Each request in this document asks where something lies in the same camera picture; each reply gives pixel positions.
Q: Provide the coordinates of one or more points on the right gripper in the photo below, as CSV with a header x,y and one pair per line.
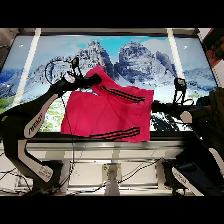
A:
x,y
165,108

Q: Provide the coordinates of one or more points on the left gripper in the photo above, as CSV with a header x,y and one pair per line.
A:
x,y
90,81

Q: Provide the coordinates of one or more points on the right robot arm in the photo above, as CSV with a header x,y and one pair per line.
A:
x,y
203,156

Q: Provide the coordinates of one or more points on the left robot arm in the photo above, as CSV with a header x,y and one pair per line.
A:
x,y
36,120

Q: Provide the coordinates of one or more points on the red shorts with black stripes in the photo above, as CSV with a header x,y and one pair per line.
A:
x,y
110,113

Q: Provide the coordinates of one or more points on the brown garment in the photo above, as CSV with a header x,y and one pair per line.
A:
x,y
216,98

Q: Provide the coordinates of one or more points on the silver frame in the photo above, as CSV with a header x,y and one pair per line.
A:
x,y
133,145

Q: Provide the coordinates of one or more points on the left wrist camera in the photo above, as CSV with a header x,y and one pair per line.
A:
x,y
76,62

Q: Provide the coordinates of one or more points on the heap of clothes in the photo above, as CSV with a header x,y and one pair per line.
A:
x,y
215,43

